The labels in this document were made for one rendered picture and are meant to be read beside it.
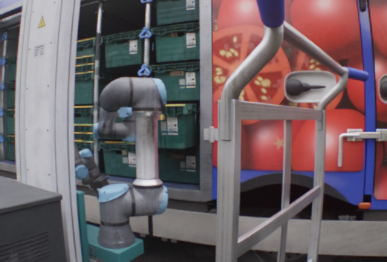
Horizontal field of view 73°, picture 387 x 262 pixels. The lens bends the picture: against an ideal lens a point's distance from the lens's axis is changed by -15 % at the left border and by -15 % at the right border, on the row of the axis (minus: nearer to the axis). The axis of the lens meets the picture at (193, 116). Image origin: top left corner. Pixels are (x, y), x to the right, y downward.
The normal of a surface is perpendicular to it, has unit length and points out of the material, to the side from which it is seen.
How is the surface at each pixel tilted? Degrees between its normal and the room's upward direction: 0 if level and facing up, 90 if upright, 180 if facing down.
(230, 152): 90
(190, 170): 94
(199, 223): 90
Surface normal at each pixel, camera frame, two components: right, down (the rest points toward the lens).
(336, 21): -0.37, -0.01
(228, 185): -0.62, -0.01
